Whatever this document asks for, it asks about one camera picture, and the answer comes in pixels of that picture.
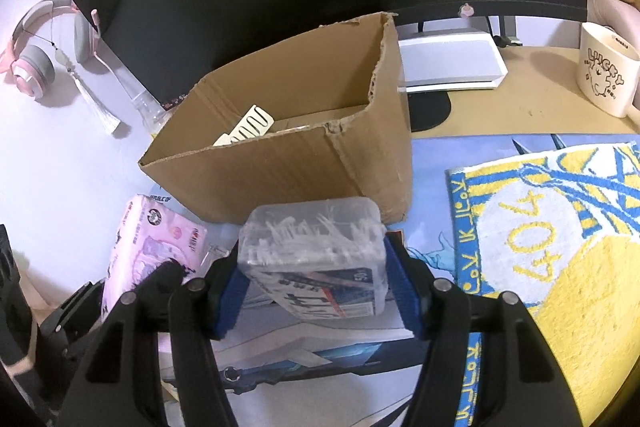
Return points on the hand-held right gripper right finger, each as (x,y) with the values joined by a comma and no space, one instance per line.
(400,292)

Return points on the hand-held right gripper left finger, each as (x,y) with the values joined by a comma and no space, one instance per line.
(230,302)

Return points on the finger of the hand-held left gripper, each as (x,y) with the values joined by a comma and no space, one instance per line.
(162,279)

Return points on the pink tissue pack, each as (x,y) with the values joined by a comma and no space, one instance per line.
(145,237)

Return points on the clear floss pick box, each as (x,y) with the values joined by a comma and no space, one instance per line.
(310,252)

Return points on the brown cardboard box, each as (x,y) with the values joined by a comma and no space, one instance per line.
(280,172)

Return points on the white hair clip card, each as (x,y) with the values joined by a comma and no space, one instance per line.
(247,124)

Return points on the small red card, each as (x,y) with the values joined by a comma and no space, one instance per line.
(395,237)

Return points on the printed blue desk mat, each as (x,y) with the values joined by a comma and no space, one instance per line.
(435,207)

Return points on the clear plastic bottle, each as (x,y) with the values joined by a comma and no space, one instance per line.
(149,117)

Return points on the yellow blue towel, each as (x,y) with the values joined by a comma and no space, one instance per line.
(575,247)

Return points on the white tassel charm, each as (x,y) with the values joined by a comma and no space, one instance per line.
(97,107)

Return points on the black monitor stand base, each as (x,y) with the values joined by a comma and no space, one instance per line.
(430,109)

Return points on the white game console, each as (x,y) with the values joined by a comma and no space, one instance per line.
(450,62)

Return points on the pink cat-ear headphones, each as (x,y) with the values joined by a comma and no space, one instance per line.
(35,62)

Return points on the cream cartoon mug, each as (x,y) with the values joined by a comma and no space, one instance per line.
(605,72)

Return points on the pink padded chair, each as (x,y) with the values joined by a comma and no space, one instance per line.
(615,12)

